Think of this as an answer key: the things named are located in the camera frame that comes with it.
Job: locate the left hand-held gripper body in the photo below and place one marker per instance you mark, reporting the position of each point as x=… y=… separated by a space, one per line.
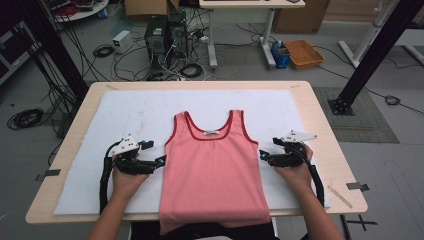
x=128 y=156

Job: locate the person's dark clothing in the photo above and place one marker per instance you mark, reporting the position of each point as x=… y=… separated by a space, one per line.
x=206 y=233

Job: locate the black computer tower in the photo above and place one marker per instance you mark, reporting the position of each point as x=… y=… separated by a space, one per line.
x=177 y=33
x=155 y=40

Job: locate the white desk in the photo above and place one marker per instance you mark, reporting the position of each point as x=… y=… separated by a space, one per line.
x=250 y=3

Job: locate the white foam mat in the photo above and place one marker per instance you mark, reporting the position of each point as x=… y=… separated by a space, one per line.
x=150 y=110

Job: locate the round white table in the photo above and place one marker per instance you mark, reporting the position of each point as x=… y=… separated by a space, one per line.
x=83 y=10

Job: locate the large cardboard box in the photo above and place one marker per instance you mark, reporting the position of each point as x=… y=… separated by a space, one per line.
x=300 y=16

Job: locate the grey floor mat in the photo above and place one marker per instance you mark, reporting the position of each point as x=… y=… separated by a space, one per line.
x=363 y=120

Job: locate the black metal frame post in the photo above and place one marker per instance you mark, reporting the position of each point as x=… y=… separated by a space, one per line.
x=376 y=50
x=56 y=46

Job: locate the blue container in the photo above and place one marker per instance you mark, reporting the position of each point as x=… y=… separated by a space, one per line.
x=280 y=56

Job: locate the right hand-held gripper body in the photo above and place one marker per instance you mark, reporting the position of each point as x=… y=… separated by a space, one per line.
x=291 y=150

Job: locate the small white box device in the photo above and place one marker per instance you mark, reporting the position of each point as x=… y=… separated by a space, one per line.
x=122 y=40

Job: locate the black tape cross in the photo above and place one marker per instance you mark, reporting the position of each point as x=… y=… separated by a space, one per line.
x=361 y=222

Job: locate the person's left hand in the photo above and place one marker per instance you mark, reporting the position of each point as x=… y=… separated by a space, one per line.
x=128 y=183

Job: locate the small cardboard box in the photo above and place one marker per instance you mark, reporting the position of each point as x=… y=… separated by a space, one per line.
x=146 y=8

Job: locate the white metal stand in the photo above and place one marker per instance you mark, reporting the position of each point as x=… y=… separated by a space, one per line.
x=366 y=36

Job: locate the thin wooden stick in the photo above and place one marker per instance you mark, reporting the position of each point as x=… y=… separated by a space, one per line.
x=340 y=196

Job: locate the black tape strip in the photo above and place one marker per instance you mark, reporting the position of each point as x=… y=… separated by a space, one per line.
x=357 y=186
x=50 y=173

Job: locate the pink tank top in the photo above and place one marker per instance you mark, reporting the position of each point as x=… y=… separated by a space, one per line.
x=213 y=173

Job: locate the person's right hand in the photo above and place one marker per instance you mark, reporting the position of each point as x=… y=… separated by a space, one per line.
x=295 y=178

